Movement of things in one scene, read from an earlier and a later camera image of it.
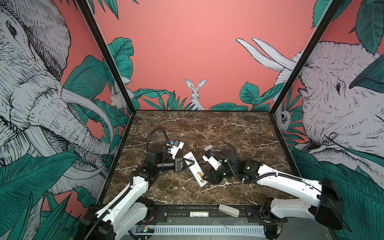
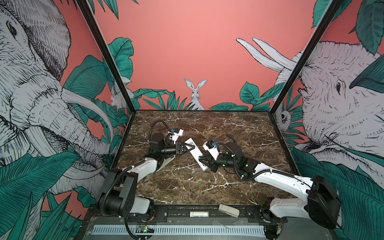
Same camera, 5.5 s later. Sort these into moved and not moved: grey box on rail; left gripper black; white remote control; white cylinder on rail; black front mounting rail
Moved: white remote control; left gripper black
Not moved: grey box on rail; black front mounting rail; white cylinder on rail
